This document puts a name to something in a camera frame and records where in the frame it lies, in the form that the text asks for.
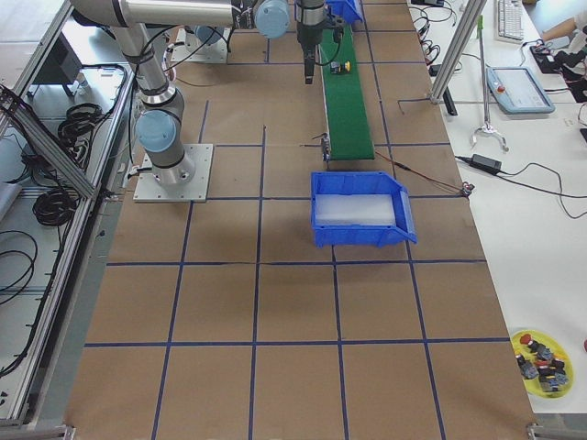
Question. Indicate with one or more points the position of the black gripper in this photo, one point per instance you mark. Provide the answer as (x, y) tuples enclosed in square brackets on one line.
[(307, 37)]

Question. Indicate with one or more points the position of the yellow mushroom push button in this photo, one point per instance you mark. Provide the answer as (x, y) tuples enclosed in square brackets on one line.
[(340, 67)]

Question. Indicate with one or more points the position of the blue source bin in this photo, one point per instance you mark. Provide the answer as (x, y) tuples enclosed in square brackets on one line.
[(349, 10)]

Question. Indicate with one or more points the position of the green conveyor belt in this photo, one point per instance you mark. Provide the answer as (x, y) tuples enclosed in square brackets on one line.
[(348, 134)]

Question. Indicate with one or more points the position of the blue destination bin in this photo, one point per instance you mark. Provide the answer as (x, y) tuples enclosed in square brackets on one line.
[(360, 208)]

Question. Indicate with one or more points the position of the reacher grabber tool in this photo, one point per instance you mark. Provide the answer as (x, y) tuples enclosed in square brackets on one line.
[(486, 129)]

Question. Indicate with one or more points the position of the white keyboard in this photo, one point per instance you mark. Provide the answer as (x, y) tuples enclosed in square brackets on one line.
[(508, 21)]

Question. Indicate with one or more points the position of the black power adapter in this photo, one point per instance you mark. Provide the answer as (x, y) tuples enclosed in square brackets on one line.
[(485, 164)]

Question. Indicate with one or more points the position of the teach pendant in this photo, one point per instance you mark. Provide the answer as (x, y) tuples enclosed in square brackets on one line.
[(517, 91)]

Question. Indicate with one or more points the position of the yellow plate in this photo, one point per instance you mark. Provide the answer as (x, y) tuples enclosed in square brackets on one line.
[(544, 365)]

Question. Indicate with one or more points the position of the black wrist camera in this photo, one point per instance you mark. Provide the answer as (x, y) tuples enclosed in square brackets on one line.
[(336, 24)]

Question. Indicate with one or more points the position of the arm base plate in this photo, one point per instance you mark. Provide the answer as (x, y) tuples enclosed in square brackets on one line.
[(187, 181), (200, 44)]

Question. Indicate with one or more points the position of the aluminium frame post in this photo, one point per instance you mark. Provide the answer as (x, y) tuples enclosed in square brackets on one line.
[(464, 29)]

